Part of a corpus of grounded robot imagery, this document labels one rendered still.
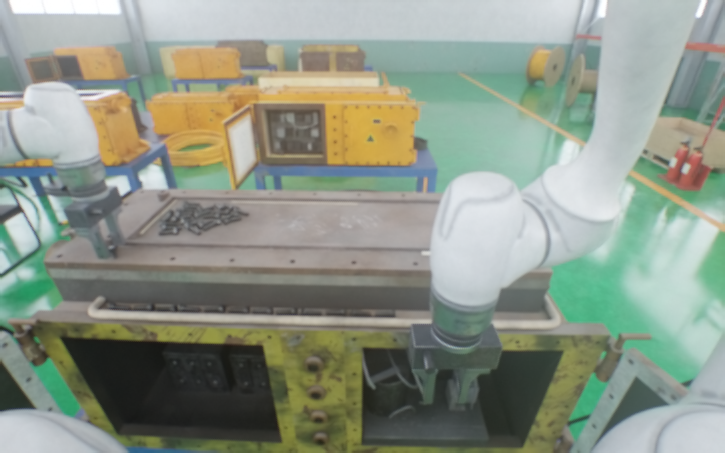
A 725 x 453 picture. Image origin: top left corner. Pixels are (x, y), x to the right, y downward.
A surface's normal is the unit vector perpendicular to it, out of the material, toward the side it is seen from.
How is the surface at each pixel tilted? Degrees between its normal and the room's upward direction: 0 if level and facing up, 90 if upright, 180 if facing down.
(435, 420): 0
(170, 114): 90
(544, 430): 90
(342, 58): 90
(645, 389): 90
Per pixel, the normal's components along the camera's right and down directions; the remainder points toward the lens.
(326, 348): -0.03, 0.50
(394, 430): 0.00, -0.87
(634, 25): -0.57, 0.81
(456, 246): -0.65, 0.29
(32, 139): 0.42, 0.50
